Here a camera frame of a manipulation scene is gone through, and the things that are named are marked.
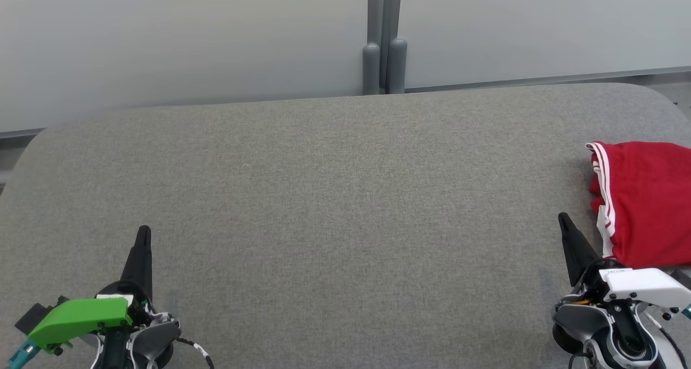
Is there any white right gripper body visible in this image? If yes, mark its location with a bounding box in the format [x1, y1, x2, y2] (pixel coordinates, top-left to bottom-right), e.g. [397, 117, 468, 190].
[583, 258, 691, 310]

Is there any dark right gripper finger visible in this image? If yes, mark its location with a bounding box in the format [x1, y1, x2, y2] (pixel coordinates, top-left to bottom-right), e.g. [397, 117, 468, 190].
[558, 213, 601, 288]

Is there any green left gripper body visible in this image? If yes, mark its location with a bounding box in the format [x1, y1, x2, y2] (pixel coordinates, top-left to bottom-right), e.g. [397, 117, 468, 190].
[28, 281, 155, 354]

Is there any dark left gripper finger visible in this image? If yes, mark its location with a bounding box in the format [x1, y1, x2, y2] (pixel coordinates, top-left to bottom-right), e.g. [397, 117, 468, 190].
[120, 225, 153, 300]

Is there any red basketball jersey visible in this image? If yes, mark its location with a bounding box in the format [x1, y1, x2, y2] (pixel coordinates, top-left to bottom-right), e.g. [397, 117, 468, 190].
[586, 141, 691, 269]

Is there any teal left camera connector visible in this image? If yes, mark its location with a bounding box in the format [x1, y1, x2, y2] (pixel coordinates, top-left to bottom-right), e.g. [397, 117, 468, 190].
[6, 339, 41, 368]

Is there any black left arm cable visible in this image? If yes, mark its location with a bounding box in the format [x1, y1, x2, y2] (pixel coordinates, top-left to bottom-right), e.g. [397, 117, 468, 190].
[175, 337, 215, 369]

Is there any grey wall base rail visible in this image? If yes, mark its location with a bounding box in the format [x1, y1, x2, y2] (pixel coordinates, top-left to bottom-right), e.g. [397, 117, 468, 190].
[0, 127, 46, 139]
[405, 66, 691, 93]

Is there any grey partition post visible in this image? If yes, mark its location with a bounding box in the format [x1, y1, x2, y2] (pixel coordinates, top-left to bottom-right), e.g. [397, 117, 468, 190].
[381, 0, 408, 94]
[362, 0, 385, 95]

